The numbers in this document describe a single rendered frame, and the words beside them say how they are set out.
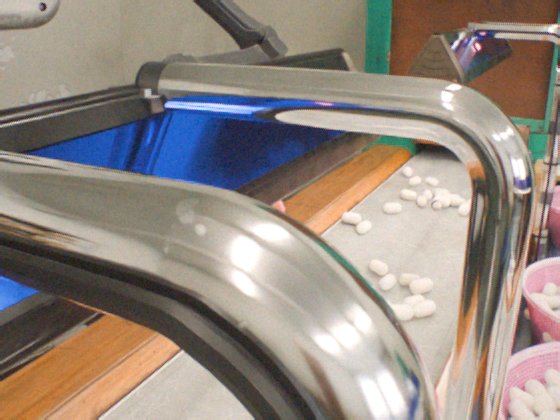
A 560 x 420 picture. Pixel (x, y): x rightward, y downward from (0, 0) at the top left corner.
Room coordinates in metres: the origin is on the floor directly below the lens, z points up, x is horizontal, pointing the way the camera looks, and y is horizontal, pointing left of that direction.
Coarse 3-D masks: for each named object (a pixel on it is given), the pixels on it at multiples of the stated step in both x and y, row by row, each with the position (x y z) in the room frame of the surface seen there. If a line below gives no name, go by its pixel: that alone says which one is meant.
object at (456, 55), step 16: (448, 32) 0.85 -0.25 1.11; (464, 32) 0.94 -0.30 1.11; (432, 48) 0.80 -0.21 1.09; (448, 48) 0.79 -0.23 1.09; (464, 48) 0.89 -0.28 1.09; (480, 48) 1.00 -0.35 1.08; (496, 48) 1.14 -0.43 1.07; (416, 64) 0.81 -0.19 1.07; (432, 64) 0.80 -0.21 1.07; (448, 64) 0.79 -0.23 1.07; (464, 64) 0.83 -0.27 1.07; (480, 64) 0.92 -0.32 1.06; (496, 64) 1.08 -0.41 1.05; (464, 80) 0.79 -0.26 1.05
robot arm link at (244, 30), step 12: (192, 0) 1.24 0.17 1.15; (204, 0) 1.23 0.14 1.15; (216, 0) 1.23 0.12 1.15; (228, 0) 1.26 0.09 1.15; (216, 12) 1.24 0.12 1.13; (228, 12) 1.24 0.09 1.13; (240, 12) 1.26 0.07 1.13; (228, 24) 1.25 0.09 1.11; (240, 24) 1.25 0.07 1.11; (252, 24) 1.26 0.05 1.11; (240, 36) 1.25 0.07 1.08; (252, 36) 1.25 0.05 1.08; (264, 36) 1.24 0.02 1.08; (276, 36) 1.29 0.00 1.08; (240, 48) 1.26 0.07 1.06
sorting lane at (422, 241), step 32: (416, 160) 1.54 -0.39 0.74; (384, 192) 1.26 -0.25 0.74; (416, 192) 1.26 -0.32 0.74; (352, 224) 1.06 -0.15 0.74; (384, 224) 1.06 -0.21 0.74; (416, 224) 1.06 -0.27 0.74; (448, 224) 1.06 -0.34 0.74; (352, 256) 0.91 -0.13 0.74; (384, 256) 0.91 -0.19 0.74; (416, 256) 0.91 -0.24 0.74; (448, 256) 0.90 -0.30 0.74; (448, 288) 0.79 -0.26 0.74; (416, 320) 0.69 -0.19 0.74; (448, 320) 0.69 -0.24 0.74; (448, 352) 0.61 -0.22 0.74; (160, 384) 0.55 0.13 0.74; (192, 384) 0.55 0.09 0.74; (128, 416) 0.50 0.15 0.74; (160, 416) 0.50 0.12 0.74; (192, 416) 0.50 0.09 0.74; (224, 416) 0.50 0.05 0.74
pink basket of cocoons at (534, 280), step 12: (540, 264) 0.81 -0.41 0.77; (552, 264) 0.82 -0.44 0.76; (528, 276) 0.78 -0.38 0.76; (540, 276) 0.81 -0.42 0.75; (552, 276) 0.82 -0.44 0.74; (528, 288) 0.77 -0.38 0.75; (540, 288) 0.80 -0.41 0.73; (528, 300) 0.70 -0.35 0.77; (540, 312) 0.67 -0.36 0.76; (540, 324) 0.68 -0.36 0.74; (552, 324) 0.66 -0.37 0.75; (540, 336) 0.69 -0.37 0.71; (552, 336) 0.66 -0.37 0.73
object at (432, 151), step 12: (372, 144) 1.64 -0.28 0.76; (384, 144) 1.63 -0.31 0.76; (396, 144) 1.61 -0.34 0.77; (408, 144) 1.60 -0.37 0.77; (420, 144) 1.70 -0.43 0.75; (432, 144) 1.71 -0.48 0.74; (528, 144) 1.45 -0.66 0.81; (540, 144) 1.43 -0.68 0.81; (420, 156) 1.58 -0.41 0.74; (432, 156) 1.58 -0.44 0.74; (444, 156) 1.59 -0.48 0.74; (456, 156) 1.59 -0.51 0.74; (540, 156) 1.43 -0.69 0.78
